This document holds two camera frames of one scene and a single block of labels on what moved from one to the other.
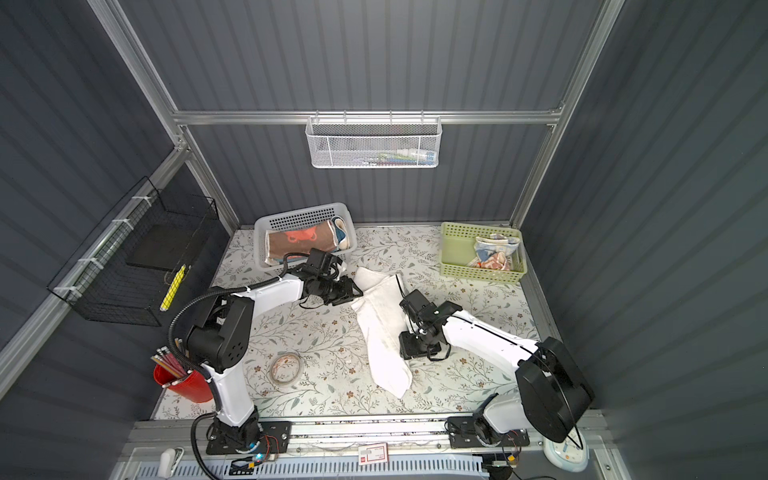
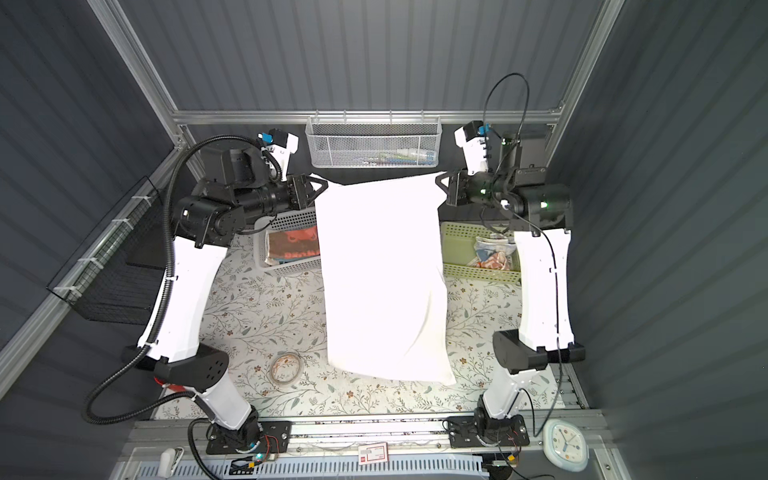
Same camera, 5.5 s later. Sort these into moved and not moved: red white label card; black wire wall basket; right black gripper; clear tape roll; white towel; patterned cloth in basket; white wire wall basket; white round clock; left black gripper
Moved: white towel; left black gripper; right black gripper
Not moved: red white label card; clear tape roll; white wire wall basket; patterned cloth in basket; white round clock; black wire wall basket
